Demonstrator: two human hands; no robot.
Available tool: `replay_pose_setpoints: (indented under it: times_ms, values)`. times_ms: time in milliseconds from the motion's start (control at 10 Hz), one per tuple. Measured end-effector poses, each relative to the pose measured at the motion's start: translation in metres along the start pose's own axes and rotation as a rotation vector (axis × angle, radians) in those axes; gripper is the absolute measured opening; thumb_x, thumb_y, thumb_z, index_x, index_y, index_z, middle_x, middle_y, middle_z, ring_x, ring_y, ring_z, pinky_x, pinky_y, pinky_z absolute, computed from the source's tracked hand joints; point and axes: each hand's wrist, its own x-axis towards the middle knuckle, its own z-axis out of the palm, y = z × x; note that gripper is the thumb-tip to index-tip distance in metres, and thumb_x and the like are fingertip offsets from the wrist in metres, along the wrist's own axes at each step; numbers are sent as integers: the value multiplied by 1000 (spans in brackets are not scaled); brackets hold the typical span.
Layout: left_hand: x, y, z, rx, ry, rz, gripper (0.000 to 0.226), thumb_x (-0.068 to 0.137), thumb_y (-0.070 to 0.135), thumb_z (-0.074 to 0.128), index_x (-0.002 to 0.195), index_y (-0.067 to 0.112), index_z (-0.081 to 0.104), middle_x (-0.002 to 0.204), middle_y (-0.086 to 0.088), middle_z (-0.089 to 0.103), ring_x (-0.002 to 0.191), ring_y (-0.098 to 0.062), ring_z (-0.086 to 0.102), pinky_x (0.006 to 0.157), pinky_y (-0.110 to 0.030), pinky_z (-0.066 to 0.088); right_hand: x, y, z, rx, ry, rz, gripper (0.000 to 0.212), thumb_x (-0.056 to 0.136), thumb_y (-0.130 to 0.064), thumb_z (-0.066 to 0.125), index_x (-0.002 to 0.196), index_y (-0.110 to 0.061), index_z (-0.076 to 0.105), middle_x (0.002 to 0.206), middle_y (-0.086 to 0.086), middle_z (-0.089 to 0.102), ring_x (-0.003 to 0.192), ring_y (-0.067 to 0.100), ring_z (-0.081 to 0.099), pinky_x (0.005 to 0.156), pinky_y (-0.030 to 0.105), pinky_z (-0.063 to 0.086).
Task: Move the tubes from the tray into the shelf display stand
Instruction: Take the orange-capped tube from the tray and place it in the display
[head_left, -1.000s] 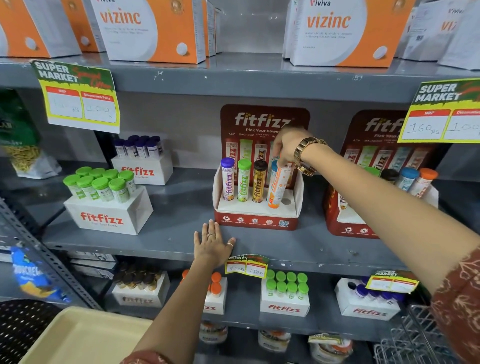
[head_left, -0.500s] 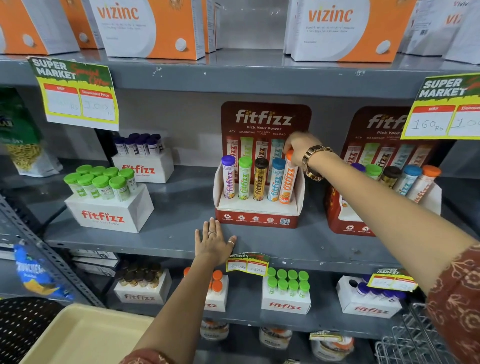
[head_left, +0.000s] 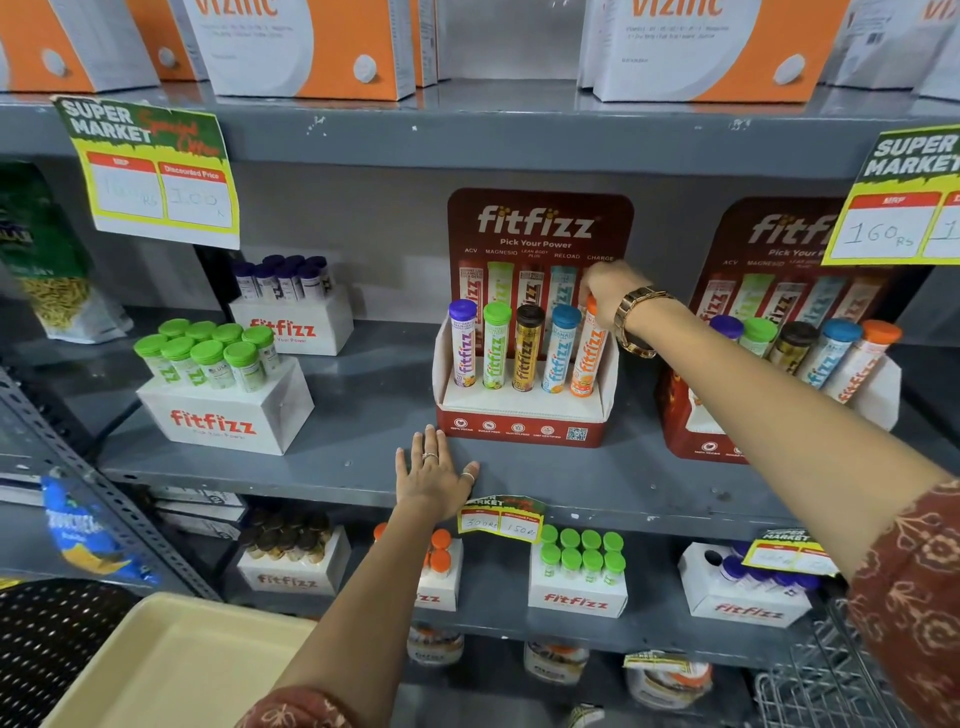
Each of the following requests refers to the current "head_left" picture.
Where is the person's left hand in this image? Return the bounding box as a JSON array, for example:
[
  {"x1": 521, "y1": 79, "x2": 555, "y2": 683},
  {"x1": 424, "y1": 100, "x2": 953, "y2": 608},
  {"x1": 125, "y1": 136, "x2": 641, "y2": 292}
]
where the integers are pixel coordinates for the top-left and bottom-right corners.
[{"x1": 395, "y1": 424, "x2": 481, "y2": 523}]

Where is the person's right hand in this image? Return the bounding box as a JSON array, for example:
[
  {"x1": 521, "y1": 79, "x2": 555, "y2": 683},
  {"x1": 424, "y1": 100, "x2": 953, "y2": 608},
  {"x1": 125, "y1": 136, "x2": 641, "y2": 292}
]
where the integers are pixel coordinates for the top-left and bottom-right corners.
[{"x1": 578, "y1": 260, "x2": 654, "y2": 331}]

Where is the red fitfizz display stand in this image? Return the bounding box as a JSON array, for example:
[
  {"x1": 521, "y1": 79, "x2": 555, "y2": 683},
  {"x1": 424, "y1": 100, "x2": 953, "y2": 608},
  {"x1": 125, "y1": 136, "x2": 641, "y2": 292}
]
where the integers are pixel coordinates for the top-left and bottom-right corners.
[
  {"x1": 658, "y1": 196, "x2": 903, "y2": 466},
  {"x1": 432, "y1": 187, "x2": 637, "y2": 450}
]

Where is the black cap gold tube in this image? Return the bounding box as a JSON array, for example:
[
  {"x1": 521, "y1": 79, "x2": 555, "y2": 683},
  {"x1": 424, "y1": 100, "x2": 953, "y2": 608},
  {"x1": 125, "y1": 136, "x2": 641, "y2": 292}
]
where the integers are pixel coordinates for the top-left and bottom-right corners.
[
  {"x1": 512, "y1": 303, "x2": 547, "y2": 394},
  {"x1": 766, "y1": 320, "x2": 820, "y2": 376}
]

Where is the beige plastic tray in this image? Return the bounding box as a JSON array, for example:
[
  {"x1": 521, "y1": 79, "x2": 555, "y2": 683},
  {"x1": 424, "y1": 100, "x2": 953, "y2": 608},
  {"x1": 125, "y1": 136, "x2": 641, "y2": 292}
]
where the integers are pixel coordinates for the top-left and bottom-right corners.
[{"x1": 41, "y1": 592, "x2": 320, "y2": 728}]

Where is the person's left forearm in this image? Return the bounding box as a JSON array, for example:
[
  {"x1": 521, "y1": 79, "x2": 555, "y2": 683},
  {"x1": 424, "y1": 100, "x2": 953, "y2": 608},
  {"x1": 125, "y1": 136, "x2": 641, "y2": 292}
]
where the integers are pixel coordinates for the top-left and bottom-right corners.
[{"x1": 273, "y1": 509, "x2": 444, "y2": 728}]

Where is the person's right forearm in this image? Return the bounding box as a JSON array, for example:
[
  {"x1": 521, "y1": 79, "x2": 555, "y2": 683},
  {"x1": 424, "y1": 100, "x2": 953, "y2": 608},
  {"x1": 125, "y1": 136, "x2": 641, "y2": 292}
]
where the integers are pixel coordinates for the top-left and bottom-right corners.
[{"x1": 641, "y1": 299, "x2": 954, "y2": 579}]

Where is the stack of flat white boxes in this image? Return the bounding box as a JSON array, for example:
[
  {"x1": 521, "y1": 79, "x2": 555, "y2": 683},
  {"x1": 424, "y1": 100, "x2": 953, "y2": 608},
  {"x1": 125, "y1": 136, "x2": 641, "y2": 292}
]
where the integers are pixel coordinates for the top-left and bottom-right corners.
[{"x1": 149, "y1": 485, "x2": 249, "y2": 541}]

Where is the row of white blue boxes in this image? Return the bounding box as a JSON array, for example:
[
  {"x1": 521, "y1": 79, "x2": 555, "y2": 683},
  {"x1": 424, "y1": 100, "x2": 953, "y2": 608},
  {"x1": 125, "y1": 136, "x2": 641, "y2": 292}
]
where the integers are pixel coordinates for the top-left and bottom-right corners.
[{"x1": 0, "y1": 470, "x2": 46, "y2": 508}]

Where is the gold wristwatch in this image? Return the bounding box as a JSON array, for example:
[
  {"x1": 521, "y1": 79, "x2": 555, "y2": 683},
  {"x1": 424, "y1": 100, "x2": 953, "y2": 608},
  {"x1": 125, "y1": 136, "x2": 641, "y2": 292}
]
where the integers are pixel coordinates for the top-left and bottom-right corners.
[{"x1": 613, "y1": 287, "x2": 676, "y2": 360}]

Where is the group of short orange-capped tubes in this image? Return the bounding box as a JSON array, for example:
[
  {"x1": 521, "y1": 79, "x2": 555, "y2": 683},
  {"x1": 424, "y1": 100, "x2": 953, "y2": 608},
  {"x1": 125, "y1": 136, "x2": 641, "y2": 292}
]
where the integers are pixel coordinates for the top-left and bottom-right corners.
[{"x1": 372, "y1": 522, "x2": 454, "y2": 577}]

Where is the small yellow price tag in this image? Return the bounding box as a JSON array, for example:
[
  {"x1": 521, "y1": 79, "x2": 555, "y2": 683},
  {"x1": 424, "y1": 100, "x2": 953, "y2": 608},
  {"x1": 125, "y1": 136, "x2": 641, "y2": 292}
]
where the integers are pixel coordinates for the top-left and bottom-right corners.
[
  {"x1": 457, "y1": 493, "x2": 549, "y2": 544},
  {"x1": 740, "y1": 527, "x2": 841, "y2": 579}
]

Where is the group of short brown-capped tubes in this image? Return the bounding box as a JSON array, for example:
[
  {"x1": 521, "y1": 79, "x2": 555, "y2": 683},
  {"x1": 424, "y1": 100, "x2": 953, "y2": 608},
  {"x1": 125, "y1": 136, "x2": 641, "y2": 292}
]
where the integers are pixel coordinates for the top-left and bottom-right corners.
[{"x1": 238, "y1": 509, "x2": 333, "y2": 565}]

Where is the group of short green-capped tubes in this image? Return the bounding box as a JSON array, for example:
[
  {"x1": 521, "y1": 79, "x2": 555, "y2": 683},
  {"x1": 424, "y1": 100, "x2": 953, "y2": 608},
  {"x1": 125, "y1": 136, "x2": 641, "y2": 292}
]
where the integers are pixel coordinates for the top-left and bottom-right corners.
[
  {"x1": 133, "y1": 317, "x2": 283, "y2": 393},
  {"x1": 538, "y1": 524, "x2": 628, "y2": 586}
]

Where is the white orange label jar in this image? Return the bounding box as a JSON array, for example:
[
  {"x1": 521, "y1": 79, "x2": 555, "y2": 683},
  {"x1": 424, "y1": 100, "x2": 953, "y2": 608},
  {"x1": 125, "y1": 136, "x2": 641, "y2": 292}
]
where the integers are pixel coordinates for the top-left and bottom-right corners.
[
  {"x1": 406, "y1": 624, "x2": 466, "y2": 669},
  {"x1": 522, "y1": 637, "x2": 592, "y2": 687},
  {"x1": 624, "y1": 650, "x2": 715, "y2": 712}
]

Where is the group of short purple-capped tubes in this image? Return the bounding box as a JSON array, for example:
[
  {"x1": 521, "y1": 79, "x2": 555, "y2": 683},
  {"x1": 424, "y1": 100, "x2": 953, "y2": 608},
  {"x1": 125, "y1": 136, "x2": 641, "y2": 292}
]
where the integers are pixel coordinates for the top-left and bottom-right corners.
[
  {"x1": 718, "y1": 543, "x2": 823, "y2": 594},
  {"x1": 230, "y1": 254, "x2": 335, "y2": 303}
]

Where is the large yellow green price sign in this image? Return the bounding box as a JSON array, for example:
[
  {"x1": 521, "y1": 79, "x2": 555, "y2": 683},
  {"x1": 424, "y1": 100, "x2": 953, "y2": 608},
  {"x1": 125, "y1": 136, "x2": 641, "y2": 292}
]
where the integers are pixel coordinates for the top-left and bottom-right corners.
[
  {"x1": 821, "y1": 124, "x2": 960, "y2": 267},
  {"x1": 50, "y1": 95, "x2": 241, "y2": 251}
]

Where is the blue snack bag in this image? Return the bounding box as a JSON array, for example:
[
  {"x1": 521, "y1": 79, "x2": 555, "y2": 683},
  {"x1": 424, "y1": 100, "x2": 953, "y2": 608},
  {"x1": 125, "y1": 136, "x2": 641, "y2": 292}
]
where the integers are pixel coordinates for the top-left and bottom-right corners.
[{"x1": 41, "y1": 474, "x2": 160, "y2": 588}]

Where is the row of orange white cartons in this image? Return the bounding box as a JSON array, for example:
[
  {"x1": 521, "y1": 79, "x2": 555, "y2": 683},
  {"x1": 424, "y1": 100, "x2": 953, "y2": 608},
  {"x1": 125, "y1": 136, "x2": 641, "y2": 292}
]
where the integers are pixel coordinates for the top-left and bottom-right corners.
[{"x1": 0, "y1": 0, "x2": 960, "y2": 105}]

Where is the black perforated chair orange seat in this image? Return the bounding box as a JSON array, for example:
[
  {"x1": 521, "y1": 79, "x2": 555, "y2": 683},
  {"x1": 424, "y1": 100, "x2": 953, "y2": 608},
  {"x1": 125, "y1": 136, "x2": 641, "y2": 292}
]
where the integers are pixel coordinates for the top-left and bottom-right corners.
[{"x1": 0, "y1": 577, "x2": 144, "y2": 728}]

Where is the grey metal snack rack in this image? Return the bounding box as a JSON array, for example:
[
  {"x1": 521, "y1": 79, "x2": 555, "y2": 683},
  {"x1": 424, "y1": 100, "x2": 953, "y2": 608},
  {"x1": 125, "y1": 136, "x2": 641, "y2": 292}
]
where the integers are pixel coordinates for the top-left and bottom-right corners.
[{"x1": 0, "y1": 367, "x2": 219, "y2": 601}]

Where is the green white noodle bag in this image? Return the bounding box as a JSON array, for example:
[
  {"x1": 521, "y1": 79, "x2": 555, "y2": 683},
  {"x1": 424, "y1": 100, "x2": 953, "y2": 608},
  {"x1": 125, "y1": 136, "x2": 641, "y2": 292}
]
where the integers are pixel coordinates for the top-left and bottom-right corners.
[{"x1": 0, "y1": 160, "x2": 136, "y2": 346}]

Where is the metal wire basket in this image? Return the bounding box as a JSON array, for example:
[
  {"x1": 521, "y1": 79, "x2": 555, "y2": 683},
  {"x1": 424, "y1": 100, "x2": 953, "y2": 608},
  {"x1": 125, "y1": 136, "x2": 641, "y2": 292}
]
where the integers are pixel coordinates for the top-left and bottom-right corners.
[{"x1": 752, "y1": 596, "x2": 928, "y2": 728}]

